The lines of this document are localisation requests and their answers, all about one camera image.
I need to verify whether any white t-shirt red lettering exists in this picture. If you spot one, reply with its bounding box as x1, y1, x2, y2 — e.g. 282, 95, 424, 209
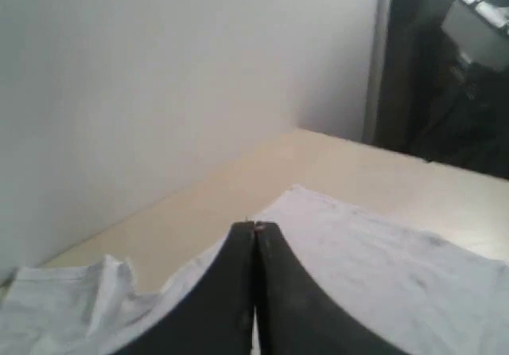
1, 187, 508, 354

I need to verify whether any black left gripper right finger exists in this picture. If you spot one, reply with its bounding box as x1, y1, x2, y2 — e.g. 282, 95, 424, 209
254, 222, 403, 354

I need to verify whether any grey box device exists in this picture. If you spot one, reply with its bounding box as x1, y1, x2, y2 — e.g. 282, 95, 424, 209
441, 0, 508, 72

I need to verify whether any grey metal post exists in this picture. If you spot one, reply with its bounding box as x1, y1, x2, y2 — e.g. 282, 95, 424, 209
363, 0, 391, 144

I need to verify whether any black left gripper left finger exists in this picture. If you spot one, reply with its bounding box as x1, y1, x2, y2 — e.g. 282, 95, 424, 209
117, 221, 256, 355

